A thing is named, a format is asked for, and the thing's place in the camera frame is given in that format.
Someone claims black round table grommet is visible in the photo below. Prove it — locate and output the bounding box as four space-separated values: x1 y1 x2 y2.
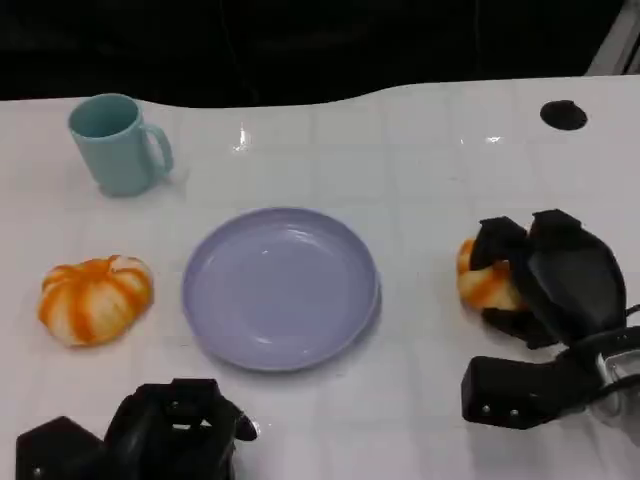
539 99 589 131

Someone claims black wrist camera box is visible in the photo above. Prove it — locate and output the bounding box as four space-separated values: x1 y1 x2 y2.
14 415 109 480
460 355 601 431

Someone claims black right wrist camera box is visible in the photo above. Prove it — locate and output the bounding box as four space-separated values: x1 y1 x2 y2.
460 355 601 431

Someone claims lilac plate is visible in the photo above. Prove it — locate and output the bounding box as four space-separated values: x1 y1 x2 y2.
181 206 381 374

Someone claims pale green mug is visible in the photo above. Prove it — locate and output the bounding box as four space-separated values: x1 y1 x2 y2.
67 93 175 197

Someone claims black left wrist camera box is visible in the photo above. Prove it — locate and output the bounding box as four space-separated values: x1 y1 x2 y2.
14 415 109 480

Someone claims grey metal frame post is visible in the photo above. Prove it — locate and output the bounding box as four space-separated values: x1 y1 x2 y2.
584 0 640 76

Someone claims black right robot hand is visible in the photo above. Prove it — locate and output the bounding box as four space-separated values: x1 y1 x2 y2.
472 208 629 351

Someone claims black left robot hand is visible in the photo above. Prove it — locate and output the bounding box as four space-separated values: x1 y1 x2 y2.
103 378 259 480

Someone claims orange and white bread roll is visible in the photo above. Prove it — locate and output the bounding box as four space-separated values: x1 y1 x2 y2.
38 254 155 348
457 238 529 314

